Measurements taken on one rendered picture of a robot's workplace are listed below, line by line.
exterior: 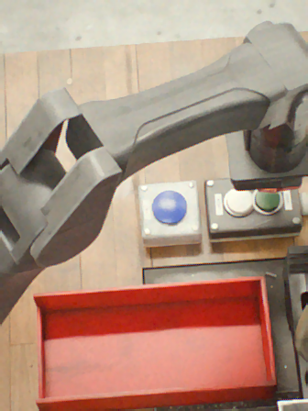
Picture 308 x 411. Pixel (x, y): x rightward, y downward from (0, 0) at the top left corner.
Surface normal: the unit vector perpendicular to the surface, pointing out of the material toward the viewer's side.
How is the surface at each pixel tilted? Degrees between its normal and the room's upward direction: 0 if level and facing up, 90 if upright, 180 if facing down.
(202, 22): 0
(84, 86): 0
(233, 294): 90
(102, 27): 0
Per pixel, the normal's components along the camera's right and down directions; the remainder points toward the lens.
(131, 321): -0.03, -0.40
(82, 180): -0.64, 0.08
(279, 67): 0.22, -0.53
